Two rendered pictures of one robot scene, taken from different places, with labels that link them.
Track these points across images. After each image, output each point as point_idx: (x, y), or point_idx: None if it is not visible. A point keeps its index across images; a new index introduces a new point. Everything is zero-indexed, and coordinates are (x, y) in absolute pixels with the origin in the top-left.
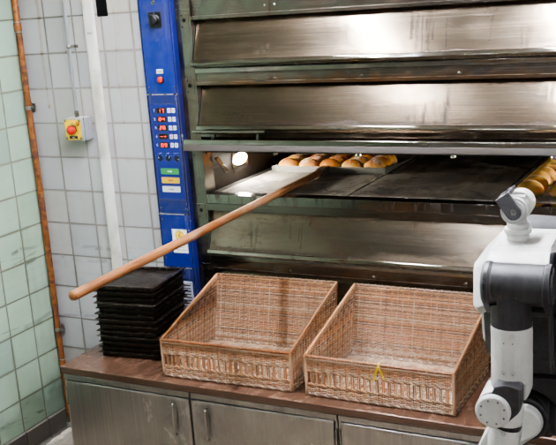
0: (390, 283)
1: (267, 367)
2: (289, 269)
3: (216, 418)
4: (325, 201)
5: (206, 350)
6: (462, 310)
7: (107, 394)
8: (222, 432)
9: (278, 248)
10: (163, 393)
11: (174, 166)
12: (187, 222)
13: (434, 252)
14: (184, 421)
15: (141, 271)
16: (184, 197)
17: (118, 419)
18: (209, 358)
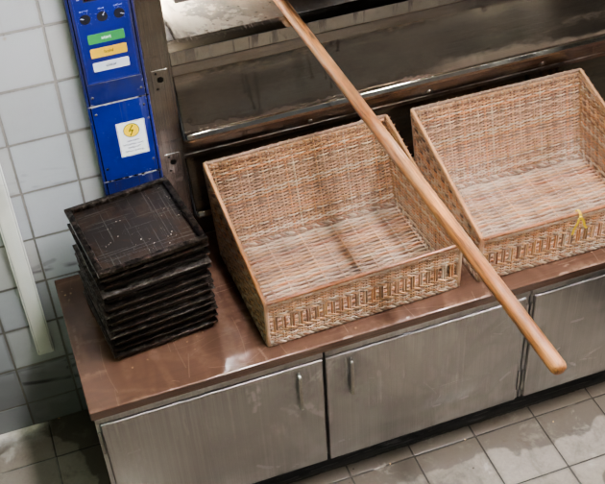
0: (451, 92)
1: (428, 273)
2: (310, 119)
3: (364, 363)
4: (368, 12)
5: (340, 289)
6: (549, 97)
7: (181, 410)
8: (372, 374)
9: (298, 97)
10: (280, 369)
11: (114, 26)
12: (145, 106)
13: (513, 37)
14: (313, 387)
15: (104, 209)
16: (138, 70)
17: (202, 432)
18: (344, 297)
